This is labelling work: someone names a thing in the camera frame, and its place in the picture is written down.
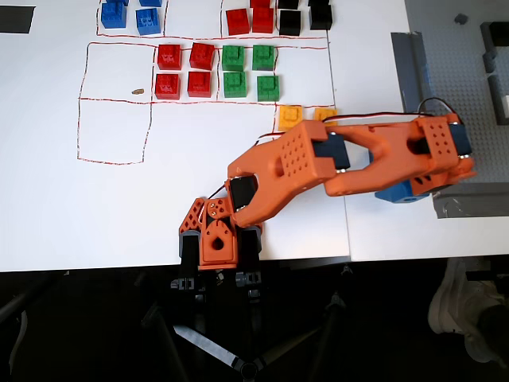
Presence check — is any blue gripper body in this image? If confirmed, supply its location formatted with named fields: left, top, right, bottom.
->
left=373, top=180, right=435, bottom=205

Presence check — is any yellow toy brick block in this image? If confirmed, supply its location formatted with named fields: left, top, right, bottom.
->
left=313, top=107, right=339, bottom=127
left=277, top=104, right=304, bottom=132

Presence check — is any green toy brick block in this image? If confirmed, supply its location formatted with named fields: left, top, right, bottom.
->
left=256, top=75, right=282, bottom=103
left=252, top=44, right=276, bottom=72
left=221, top=45, right=247, bottom=72
left=223, top=71, right=248, bottom=99

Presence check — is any white sneaker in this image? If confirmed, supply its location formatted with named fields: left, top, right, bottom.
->
left=427, top=258, right=509, bottom=365

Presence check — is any grey studded baseplate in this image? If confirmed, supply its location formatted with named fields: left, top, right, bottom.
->
left=405, top=0, right=509, bottom=186

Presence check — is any black table clamp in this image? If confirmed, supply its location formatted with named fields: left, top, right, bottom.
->
left=170, top=232, right=200, bottom=291
left=235, top=226, right=264, bottom=290

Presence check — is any black tripod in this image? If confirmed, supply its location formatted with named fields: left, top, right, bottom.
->
left=134, top=262, right=353, bottom=382

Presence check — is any black tape patch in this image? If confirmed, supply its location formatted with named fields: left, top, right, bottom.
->
left=0, top=6, right=36, bottom=35

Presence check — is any grey duct tape strip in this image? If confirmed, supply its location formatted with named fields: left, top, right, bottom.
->
left=390, top=30, right=435, bottom=115
left=431, top=181, right=509, bottom=219

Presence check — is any dark brick wall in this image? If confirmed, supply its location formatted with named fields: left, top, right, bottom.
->
left=480, top=20, right=509, bottom=75
left=487, top=73, right=509, bottom=127

